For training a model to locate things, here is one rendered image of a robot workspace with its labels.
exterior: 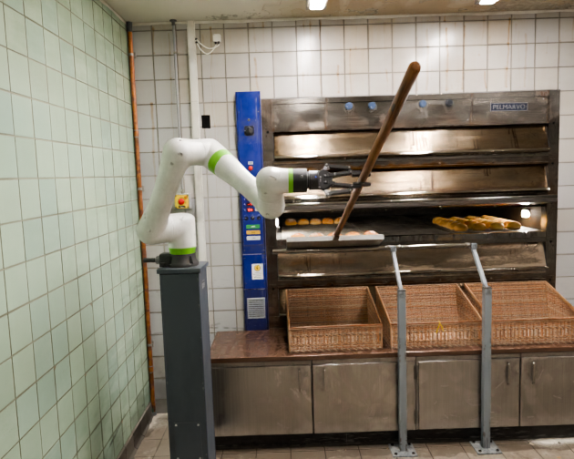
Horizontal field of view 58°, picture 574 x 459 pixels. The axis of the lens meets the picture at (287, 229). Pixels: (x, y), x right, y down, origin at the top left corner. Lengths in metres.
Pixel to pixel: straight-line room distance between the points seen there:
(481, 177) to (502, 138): 0.28
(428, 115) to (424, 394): 1.75
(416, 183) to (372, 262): 0.60
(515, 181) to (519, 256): 0.50
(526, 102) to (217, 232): 2.19
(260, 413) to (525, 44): 2.83
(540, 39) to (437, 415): 2.44
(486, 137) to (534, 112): 0.35
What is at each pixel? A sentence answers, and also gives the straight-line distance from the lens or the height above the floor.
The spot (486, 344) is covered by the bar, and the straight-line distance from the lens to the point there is 3.21.
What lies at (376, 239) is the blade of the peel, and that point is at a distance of 2.99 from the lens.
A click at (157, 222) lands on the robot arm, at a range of 2.34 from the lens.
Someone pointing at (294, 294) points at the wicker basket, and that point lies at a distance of 3.49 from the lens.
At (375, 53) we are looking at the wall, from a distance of 3.57.
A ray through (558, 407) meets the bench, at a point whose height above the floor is 0.21.
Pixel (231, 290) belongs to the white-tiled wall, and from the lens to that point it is 3.54.
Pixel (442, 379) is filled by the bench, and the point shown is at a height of 0.41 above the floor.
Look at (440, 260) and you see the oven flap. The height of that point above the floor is 1.01.
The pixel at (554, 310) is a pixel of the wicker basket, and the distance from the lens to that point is 3.82.
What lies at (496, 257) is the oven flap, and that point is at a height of 1.02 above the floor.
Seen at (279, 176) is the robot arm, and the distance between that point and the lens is 1.93.
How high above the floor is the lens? 1.62
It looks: 6 degrees down
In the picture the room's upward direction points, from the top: 2 degrees counter-clockwise
